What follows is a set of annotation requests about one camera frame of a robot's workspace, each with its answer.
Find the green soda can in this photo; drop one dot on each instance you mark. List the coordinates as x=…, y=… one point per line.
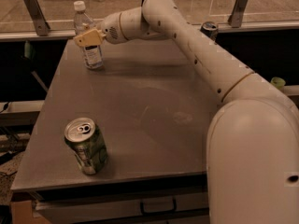
x=84, y=137

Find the clear plastic tea bottle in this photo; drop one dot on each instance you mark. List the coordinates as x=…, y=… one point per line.
x=84, y=27

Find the blue soda can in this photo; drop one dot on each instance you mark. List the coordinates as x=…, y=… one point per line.
x=210, y=29

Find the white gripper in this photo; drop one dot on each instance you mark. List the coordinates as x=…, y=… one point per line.
x=110, y=29

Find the grey drawer with black handle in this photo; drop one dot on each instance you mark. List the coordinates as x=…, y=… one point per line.
x=176, y=209

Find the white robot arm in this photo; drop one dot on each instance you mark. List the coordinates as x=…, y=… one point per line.
x=252, y=146

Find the metal rail bracket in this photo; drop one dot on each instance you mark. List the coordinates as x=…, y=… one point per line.
x=236, y=17
x=41, y=26

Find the small green cup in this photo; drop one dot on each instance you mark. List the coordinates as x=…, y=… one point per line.
x=278, y=82

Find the left metal rail bracket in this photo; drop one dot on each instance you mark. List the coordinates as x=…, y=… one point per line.
x=41, y=26

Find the right metal rail bracket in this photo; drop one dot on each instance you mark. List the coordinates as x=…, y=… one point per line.
x=236, y=17

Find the horizontal metal rail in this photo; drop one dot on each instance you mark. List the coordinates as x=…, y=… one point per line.
x=224, y=27

